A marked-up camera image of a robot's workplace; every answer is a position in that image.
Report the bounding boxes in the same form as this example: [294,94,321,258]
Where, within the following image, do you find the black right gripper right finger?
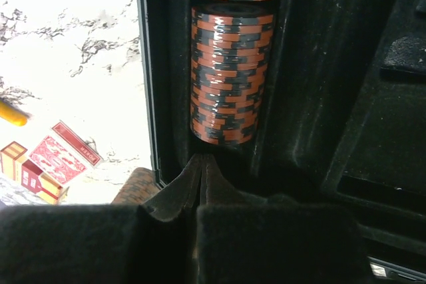
[196,155,373,283]

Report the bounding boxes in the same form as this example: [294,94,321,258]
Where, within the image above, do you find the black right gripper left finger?
[1,154,202,283]

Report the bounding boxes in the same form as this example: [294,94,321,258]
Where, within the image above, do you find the orange black chip roll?
[190,3,275,145]
[111,168,161,205]

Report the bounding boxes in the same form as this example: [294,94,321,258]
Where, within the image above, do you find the black poker set case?
[137,0,425,283]

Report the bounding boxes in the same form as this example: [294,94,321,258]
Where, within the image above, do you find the Texas Hold'em card box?
[1,142,69,205]

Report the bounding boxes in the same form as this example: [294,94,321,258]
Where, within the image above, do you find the red backed card deck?
[29,121,103,184]

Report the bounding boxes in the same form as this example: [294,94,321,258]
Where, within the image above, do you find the yellow black pliers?
[0,101,28,126]

